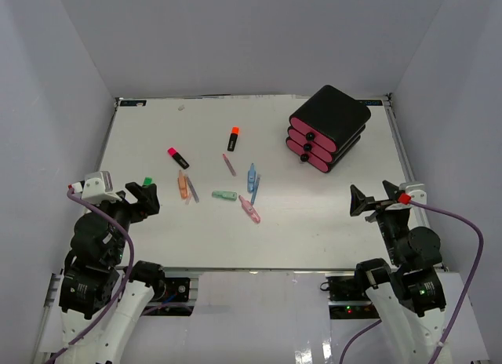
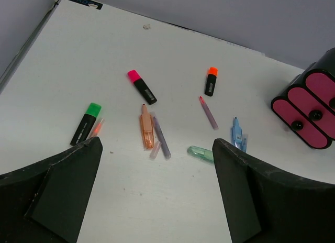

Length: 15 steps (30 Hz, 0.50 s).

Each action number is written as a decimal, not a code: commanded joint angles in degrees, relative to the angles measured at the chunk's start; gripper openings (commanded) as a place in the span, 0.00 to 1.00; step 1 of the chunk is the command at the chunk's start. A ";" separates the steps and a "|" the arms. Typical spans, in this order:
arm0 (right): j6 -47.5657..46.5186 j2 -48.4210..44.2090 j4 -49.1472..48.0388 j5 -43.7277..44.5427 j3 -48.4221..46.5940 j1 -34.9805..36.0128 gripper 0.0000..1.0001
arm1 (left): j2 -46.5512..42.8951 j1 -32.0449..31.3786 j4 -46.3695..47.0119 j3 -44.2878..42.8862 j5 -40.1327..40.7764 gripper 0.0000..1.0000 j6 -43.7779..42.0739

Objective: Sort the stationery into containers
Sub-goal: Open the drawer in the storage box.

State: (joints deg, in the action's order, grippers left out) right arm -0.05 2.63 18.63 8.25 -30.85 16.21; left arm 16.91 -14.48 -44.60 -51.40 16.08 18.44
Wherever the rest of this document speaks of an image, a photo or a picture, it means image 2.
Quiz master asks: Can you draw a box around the orange translucent correction pen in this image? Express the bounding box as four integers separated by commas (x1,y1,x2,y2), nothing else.
140,104,154,149

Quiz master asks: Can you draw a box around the green cap black highlighter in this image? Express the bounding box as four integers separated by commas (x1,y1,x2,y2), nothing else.
70,103,102,146

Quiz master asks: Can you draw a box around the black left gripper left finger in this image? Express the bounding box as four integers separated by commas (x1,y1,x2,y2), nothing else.
1,137,103,242

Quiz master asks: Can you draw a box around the pink cap black highlighter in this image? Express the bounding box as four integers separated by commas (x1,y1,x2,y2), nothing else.
127,70,157,105

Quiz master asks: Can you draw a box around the dark blue table label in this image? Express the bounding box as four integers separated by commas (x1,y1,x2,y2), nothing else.
69,0,103,10

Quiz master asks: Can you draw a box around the black pink drawer organizer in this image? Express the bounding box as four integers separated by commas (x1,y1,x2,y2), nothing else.
271,48,334,149

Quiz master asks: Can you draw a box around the orange cap black highlighter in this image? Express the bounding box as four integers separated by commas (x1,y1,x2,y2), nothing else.
204,67,218,97

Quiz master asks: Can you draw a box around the uncapped purple red-tip pen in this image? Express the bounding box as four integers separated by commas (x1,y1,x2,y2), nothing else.
199,96,218,130

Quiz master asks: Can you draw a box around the blue slim highlighter pen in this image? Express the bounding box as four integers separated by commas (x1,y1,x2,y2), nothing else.
242,134,248,152

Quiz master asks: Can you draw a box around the orange slim highlighter pen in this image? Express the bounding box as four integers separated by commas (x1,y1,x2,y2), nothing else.
89,118,105,138

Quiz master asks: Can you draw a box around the clear pink pen cap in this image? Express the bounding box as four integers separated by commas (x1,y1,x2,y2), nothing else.
150,141,161,160

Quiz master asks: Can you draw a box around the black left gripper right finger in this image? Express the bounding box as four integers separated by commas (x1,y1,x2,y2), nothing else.
213,139,334,242

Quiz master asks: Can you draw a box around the purple slim highlighter pen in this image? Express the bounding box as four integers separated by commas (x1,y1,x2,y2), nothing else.
150,112,171,159

